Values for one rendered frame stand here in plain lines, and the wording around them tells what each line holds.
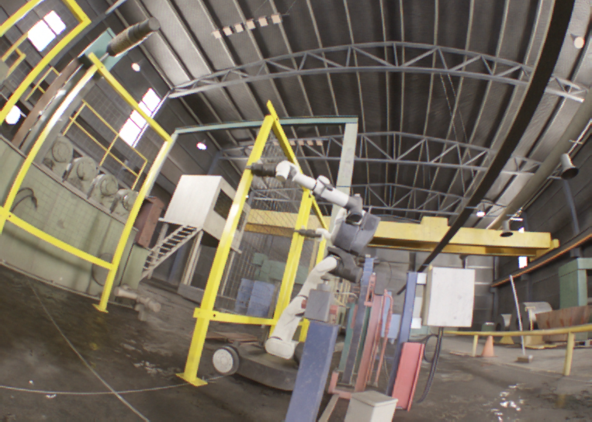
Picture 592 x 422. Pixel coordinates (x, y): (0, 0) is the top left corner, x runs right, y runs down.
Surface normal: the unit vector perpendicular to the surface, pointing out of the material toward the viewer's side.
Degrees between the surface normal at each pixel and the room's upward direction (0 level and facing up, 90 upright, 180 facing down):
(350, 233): 104
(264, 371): 90
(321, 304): 90
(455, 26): 173
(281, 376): 90
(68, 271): 90
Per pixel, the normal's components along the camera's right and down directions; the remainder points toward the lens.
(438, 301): -0.27, -0.46
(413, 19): -0.33, 0.87
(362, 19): -0.10, 0.89
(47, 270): 0.94, 0.07
